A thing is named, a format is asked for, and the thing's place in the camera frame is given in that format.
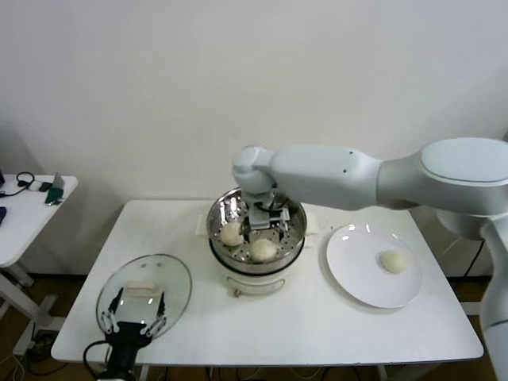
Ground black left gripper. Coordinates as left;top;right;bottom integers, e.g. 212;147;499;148
101;288;167;374

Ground white steamed baozi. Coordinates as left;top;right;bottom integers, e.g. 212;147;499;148
219;221;244;246
376;248;409;275
248;238;278;264

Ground glass lid with white handle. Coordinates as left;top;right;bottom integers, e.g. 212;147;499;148
95;253;194;341

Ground stainless steel steamer basket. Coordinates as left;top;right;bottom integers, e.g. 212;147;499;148
194;186;320;267

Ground cream electric cooker base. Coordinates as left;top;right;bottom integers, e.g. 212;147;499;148
214;233;306;298

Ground white round plate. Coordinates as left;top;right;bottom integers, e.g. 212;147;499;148
325;223;422;309

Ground floor power strip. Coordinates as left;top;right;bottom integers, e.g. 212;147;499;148
24;333;56;360

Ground white side table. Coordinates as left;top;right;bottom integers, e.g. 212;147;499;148
0;175;79;358

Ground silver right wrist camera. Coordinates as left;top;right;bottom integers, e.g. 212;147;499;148
248;206;291;231

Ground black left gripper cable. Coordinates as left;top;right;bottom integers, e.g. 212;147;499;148
83;340;114;370

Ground black headphones with cable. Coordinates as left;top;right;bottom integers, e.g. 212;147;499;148
0;172;33;198

